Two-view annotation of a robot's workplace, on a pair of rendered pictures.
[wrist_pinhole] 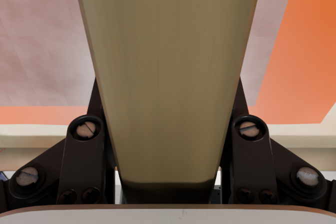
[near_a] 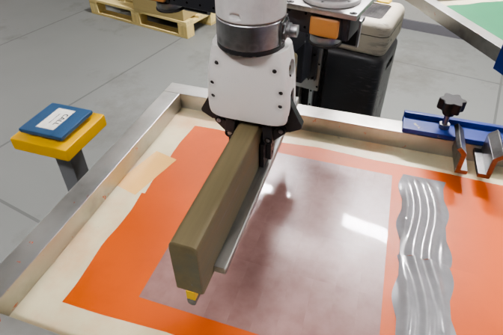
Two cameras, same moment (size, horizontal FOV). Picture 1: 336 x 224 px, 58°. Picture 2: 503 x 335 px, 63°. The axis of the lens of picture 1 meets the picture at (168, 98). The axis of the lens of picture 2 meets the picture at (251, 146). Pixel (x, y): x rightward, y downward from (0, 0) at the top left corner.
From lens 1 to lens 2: 43 cm
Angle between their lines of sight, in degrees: 14
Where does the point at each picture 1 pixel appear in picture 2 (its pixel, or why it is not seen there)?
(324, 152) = (194, 107)
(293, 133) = (210, 122)
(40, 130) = (368, 154)
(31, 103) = (362, 170)
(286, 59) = (207, 163)
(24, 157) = (387, 138)
